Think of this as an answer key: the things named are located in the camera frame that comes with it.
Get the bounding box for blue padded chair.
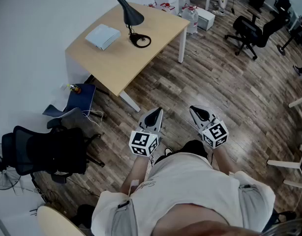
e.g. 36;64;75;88
42;83;104;145

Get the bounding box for person's torso in white shirt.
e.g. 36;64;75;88
91;152;276;236

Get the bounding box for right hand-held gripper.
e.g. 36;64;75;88
189;104;230;149

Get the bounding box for black desk lamp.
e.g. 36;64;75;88
111;0;152;49

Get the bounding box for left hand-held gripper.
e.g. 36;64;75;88
128;108;164;157

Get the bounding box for round light table black legs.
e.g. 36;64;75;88
36;204;87;236

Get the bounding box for person's left forearm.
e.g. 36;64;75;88
120;153;154;198

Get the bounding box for black standing fan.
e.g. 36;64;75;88
0;143;22;190

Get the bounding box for white table legs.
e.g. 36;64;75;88
267;141;302;190

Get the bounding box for white rectangular appliance box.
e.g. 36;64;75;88
197;7;216;31

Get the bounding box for person's black shorts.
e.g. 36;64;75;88
154;139;209;167

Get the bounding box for light wooden desk white legs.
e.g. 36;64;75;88
64;1;190;113

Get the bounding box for black mesh office chair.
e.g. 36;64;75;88
0;125;105;184

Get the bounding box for flat white box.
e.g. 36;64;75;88
85;24;121;51

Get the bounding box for person's right forearm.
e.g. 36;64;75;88
213;145;237;176

